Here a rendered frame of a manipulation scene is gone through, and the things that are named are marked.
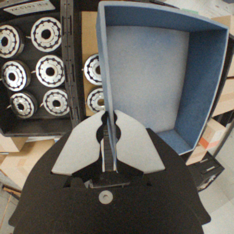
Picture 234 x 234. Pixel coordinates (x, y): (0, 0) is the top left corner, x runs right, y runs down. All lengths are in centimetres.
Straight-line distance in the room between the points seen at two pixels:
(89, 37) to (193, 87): 33
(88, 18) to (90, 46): 9
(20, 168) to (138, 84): 67
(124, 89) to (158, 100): 7
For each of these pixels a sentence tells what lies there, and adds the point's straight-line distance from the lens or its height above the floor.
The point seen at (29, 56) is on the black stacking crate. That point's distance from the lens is 46.
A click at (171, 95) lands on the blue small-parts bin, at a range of 22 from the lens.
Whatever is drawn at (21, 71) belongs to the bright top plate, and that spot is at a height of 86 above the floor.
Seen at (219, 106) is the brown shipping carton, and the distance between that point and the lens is 81.
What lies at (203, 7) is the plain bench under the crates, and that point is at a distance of 83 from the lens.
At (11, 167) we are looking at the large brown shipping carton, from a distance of 74.
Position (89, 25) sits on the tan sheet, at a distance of 41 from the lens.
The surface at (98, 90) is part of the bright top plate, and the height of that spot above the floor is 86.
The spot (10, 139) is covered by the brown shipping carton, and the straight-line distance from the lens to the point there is 63.
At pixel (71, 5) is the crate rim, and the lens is 33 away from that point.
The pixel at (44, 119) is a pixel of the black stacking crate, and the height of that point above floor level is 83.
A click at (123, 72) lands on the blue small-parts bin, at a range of 16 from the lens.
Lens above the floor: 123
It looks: 58 degrees down
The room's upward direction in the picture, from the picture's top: 160 degrees clockwise
